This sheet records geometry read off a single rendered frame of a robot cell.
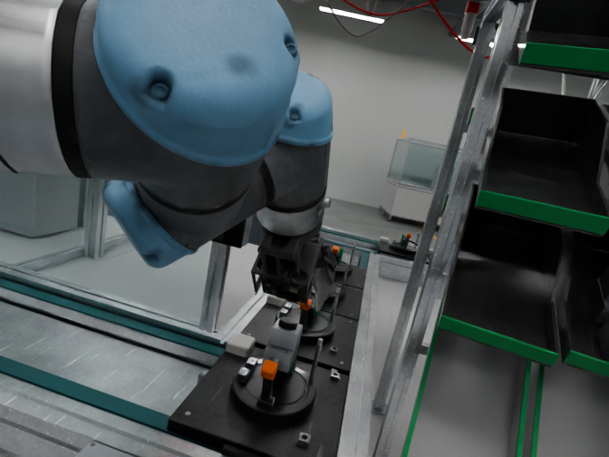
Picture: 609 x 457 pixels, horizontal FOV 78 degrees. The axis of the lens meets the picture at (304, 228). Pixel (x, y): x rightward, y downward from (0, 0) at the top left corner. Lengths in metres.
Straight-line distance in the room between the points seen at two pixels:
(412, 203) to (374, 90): 3.61
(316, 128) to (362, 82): 10.93
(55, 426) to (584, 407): 0.73
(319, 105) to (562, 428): 0.56
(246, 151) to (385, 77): 11.18
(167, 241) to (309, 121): 0.13
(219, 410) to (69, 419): 0.20
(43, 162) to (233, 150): 0.08
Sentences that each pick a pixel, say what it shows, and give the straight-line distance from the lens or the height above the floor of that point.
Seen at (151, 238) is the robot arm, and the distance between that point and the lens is 0.27.
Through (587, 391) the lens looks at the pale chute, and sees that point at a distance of 0.72.
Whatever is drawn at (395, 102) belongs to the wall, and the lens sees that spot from 11.29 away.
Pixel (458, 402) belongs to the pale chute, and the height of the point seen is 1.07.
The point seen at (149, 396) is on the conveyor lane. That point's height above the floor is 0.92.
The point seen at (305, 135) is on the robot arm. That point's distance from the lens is 0.30.
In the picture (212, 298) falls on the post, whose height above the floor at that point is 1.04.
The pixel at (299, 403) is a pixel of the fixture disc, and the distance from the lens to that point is 0.65.
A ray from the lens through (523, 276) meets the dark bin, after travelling 0.65.
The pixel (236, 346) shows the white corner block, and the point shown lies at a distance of 0.75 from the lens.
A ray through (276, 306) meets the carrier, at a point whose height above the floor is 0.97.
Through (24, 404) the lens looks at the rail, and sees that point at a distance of 0.68.
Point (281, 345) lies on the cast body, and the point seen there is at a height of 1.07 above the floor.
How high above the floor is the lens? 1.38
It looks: 13 degrees down
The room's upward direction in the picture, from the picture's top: 12 degrees clockwise
